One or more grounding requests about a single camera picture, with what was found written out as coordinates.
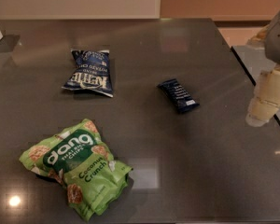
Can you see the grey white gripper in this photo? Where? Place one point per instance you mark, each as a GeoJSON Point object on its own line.
{"type": "Point", "coordinates": [278, 37]}

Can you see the green rice chip bag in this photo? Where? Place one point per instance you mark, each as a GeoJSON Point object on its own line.
{"type": "Point", "coordinates": [83, 164]}

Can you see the dark blue rxbar wrapper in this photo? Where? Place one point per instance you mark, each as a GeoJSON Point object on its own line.
{"type": "Point", "coordinates": [178, 95]}

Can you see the blue kettle chip bag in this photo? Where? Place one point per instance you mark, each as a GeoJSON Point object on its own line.
{"type": "Point", "coordinates": [92, 73]}

